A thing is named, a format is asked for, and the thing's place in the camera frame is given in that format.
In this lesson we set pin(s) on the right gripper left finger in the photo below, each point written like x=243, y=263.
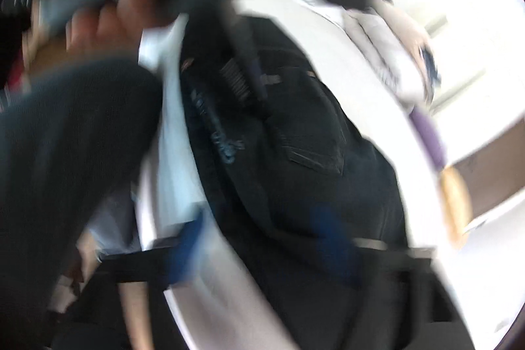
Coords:
x=180, y=257

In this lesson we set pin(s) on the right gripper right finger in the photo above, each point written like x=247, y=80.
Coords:
x=334, y=252

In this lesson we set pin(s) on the black denim pants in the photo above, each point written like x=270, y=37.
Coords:
x=271, y=142

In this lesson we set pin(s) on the left forearm dark sleeve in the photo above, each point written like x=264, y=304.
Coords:
x=80, y=133

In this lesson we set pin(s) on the white bed mattress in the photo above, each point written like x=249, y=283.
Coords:
x=215, y=307

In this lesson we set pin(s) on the yellow pillow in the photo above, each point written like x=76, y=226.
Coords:
x=457, y=204

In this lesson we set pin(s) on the purple pillow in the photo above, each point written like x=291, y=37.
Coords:
x=429, y=137

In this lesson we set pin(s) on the folded beige duvet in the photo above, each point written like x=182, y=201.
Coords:
x=396, y=48

